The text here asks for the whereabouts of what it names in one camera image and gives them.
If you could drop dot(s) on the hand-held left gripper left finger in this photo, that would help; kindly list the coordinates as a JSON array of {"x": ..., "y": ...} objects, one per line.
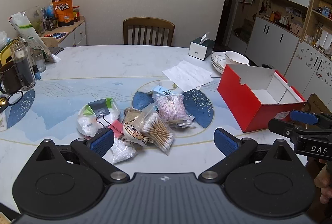
[{"x": 101, "y": 141}]

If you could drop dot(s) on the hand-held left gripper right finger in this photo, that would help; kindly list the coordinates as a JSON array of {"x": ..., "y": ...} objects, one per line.
[{"x": 225, "y": 142}]

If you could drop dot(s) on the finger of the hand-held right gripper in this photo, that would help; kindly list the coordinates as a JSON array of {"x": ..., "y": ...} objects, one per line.
[
  {"x": 302, "y": 117},
  {"x": 281, "y": 127}
]

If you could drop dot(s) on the pink binder clip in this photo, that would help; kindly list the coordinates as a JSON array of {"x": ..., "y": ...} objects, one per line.
[{"x": 116, "y": 127}]

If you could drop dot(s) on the red cardboard box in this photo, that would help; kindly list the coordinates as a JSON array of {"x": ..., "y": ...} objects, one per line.
[{"x": 259, "y": 112}]

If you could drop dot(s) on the white blue patterned desktop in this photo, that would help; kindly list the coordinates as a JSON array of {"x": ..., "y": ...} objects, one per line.
[{"x": 77, "y": 76}]

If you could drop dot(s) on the person's right hand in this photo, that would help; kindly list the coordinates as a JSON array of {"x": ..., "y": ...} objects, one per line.
[{"x": 324, "y": 182}]

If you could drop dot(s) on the brown cardboard box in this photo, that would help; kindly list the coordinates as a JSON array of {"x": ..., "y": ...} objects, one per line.
[{"x": 317, "y": 104}]

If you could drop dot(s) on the small bag of white beads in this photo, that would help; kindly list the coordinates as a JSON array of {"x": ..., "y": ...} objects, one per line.
[{"x": 122, "y": 151}]

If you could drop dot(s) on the white bag with green label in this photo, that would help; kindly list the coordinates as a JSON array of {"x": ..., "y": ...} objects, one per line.
[{"x": 87, "y": 121}]

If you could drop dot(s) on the cream round snack packet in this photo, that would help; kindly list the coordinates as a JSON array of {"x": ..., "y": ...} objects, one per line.
[{"x": 131, "y": 133}]

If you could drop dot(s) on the gold brown snack packet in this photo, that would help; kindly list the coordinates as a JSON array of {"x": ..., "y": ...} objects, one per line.
[{"x": 131, "y": 115}]

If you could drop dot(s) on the white cabinet with stickers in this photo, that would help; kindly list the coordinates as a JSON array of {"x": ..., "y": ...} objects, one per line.
[{"x": 308, "y": 65}]

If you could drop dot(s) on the bag of cotton swabs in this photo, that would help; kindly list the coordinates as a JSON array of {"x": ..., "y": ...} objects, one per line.
[{"x": 158, "y": 130}]

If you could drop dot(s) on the pink printed packet bag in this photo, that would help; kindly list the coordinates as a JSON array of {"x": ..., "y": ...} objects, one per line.
[{"x": 171, "y": 108}]

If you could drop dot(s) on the white paper napkin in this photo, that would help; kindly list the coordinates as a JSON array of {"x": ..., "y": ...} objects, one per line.
[{"x": 188, "y": 74}]

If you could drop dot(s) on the light blue carton box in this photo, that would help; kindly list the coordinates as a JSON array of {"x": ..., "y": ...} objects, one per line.
[{"x": 159, "y": 90}]

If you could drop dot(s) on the white gold-rimmed plate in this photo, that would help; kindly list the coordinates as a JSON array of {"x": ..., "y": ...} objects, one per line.
[{"x": 217, "y": 63}]

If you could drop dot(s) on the white gold-rimmed bowl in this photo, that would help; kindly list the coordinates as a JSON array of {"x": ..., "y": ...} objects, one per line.
[{"x": 236, "y": 58}]

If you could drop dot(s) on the white lower cabinet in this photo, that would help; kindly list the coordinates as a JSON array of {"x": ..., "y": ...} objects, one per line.
[{"x": 272, "y": 39}]

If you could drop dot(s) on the small blue bottle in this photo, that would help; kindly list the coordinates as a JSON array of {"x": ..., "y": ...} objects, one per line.
[{"x": 36, "y": 73}]

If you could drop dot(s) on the white green tissue box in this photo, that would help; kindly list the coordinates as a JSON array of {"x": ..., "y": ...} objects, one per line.
[{"x": 198, "y": 50}]

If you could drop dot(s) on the wooden open shelf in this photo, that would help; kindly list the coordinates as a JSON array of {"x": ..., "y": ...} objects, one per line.
[{"x": 321, "y": 18}]

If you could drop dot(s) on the small clear glass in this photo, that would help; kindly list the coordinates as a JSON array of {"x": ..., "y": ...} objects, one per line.
[{"x": 39, "y": 61}]

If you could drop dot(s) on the grey folded cloth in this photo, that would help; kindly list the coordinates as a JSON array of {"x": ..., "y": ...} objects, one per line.
[{"x": 55, "y": 50}]

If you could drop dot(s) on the glass bottle with dark tea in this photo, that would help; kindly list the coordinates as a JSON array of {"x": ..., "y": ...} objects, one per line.
[{"x": 23, "y": 68}]

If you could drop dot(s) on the white wooden sideboard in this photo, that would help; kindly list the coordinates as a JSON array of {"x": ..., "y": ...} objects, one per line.
[{"x": 76, "y": 34}]

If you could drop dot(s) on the brown mug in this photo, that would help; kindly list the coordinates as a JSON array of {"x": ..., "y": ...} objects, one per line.
[{"x": 9, "y": 78}]

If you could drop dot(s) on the dark wooden chair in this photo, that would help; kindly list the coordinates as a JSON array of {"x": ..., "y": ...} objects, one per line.
[{"x": 148, "y": 31}]

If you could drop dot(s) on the dark glass jar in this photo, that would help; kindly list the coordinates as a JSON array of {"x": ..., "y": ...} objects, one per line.
[{"x": 51, "y": 23}]

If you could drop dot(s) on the red lidded jar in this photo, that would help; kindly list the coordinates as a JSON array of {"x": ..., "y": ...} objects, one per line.
[{"x": 76, "y": 14}]

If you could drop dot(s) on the long plastic bag green label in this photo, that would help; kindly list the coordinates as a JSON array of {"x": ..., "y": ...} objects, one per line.
[{"x": 28, "y": 31}]

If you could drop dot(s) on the orange snack bag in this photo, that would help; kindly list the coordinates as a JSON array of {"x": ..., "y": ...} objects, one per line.
[{"x": 62, "y": 9}]

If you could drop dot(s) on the small globe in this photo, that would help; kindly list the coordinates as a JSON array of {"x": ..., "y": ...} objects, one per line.
[{"x": 49, "y": 11}]

